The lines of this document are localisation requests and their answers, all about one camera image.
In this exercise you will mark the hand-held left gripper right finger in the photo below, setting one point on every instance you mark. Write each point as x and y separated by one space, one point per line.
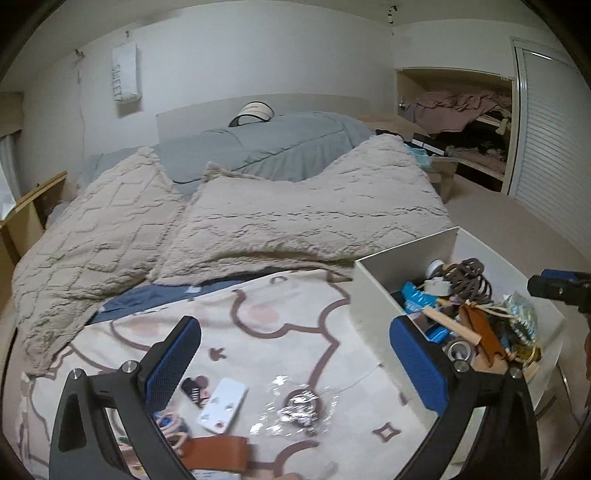
418 360

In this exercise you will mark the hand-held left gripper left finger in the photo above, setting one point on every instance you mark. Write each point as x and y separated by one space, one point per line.
171 364

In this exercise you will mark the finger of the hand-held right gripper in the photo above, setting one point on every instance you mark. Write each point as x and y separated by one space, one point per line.
563 288

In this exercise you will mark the white box container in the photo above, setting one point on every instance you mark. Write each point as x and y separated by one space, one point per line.
369 286

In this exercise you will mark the white round container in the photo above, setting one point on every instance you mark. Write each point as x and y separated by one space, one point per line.
438 281

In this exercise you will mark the white card with dots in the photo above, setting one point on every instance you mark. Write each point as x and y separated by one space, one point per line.
221 406

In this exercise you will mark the blue bed sheet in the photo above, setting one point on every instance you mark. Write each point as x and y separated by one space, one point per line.
147 300

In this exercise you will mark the brown leather key holder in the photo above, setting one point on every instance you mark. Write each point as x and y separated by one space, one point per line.
485 332

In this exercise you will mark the brown leather pouch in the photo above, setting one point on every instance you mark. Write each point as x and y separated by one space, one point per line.
217 454

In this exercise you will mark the pink and white printed blanket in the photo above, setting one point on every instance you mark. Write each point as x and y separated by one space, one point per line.
277 332

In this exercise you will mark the tape roll in clear wrap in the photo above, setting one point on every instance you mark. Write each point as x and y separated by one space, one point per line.
300 406

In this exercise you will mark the white louvered door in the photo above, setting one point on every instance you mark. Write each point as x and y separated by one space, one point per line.
554 161

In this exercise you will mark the cardboard box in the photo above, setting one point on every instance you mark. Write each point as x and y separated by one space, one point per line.
443 180

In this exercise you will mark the blue face mask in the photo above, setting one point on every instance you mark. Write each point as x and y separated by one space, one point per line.
418 157

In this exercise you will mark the black and white box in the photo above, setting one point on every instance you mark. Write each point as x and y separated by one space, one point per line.
429 143

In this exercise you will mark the wooden shelf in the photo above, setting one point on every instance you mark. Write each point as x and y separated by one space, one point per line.
32 217

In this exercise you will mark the pile of clothes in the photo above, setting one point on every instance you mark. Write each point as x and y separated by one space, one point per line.
452 108

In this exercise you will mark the closet shelf unit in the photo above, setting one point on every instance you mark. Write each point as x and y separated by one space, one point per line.
438 81

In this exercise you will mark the grey duvet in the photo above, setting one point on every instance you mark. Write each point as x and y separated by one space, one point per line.
277 138

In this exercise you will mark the grey curtain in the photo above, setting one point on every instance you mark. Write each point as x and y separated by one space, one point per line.
7 175

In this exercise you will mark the white and black hat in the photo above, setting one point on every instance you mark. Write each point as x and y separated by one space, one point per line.
251 113

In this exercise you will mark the white wall pouch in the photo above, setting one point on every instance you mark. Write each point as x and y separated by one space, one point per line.
125 74

